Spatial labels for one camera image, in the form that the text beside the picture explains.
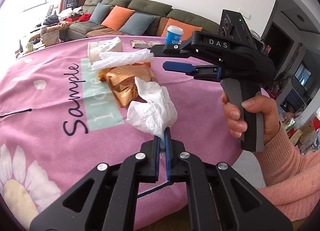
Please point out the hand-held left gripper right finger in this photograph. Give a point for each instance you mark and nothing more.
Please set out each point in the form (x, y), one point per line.
(168, 155)

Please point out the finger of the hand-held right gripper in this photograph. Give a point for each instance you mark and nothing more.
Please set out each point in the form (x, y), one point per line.
(172, 49)
(180, 67)

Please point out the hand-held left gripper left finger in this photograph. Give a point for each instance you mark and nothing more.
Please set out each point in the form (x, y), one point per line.
(158, 155)

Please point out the white tissue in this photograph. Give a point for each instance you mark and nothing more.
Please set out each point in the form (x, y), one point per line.
(152, 110)

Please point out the white foam net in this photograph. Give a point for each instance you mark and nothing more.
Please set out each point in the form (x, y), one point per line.
(120, 58)

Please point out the gold foil wrapper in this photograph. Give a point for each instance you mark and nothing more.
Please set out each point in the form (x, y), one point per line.
(122, 85)

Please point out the person's right forearm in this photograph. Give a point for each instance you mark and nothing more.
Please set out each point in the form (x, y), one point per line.
(295, 171)

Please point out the person's right hand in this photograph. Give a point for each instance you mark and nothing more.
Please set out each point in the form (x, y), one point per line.
(270, 115)

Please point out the blue paper cup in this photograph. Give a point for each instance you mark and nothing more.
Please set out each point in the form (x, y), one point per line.
(173, 35)

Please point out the red-edged snack packet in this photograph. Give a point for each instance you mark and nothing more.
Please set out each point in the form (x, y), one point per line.
(156, 44)

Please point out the orange cushion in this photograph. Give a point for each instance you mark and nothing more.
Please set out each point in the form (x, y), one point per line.
(117, 18)
(186, 27)

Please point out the brown snack packet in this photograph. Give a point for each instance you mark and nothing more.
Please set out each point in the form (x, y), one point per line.
(138, 43)

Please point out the blue-grey cushion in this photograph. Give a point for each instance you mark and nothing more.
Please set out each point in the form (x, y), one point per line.
(100, 13)
(137, 24)

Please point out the olive green sofa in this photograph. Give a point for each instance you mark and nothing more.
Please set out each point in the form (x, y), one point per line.
(150, 5)

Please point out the dark display cabinet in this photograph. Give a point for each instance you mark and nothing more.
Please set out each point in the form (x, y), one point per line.
(300, 70)

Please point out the brown seat pad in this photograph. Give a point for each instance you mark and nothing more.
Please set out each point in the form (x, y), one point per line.
(105, 32)

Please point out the cardboard box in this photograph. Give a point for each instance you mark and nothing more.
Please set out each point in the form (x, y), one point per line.
(308, 133)

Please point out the red cloth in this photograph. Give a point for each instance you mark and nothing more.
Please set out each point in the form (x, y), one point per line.
(85, 17)

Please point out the white clothes pile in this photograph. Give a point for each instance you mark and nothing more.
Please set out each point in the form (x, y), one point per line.
(73, 12)

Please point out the silver box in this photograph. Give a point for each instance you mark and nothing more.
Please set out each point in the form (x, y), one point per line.
(72, 5)

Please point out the brown covered ottoman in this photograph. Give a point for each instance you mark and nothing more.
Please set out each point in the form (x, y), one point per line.
(62, 29)

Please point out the pink printed blanket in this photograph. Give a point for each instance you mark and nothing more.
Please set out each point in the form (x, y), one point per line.
(50, 120)

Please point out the brown paper bag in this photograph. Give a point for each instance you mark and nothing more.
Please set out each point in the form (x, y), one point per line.
(50, 38)

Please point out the black clothes pile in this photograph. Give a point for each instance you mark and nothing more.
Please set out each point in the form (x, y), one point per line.
(51, 18)

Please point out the group of jars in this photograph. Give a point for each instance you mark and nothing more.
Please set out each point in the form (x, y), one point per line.
(30, 45)

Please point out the white wall switch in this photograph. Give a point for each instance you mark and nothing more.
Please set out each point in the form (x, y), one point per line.
(243, 13)

